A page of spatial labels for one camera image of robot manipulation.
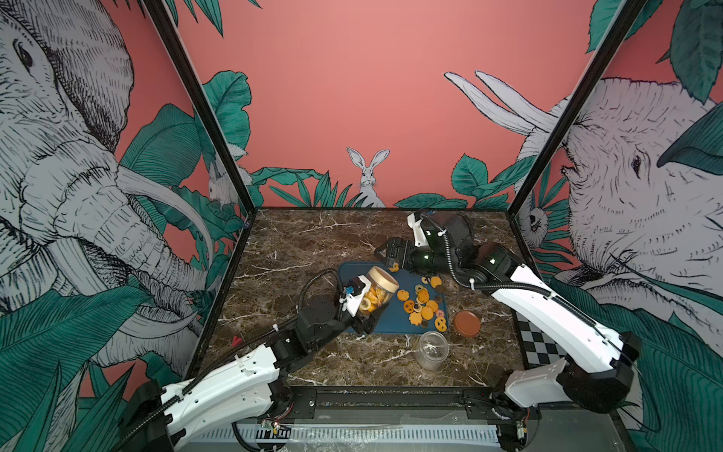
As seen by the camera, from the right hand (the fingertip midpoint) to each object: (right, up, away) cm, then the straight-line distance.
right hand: (383, 253), depth 65 cm
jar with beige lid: (0, -8, +1) cm, 8 cm away
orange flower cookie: (+11, -23, +23) cm, 34 cm away
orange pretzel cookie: (+10, -19, +26) cm, 34 cm away
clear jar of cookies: (+16, -31, +19) cm, 39 cm away
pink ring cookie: (+20, -21, +25) cm, 39 cm away
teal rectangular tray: (+13, -19, +25) cm, 34 cm away
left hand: (-2, -9, +5) cm, 11 cm away
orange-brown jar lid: (+28, -24, +23) cm, 44 cm away
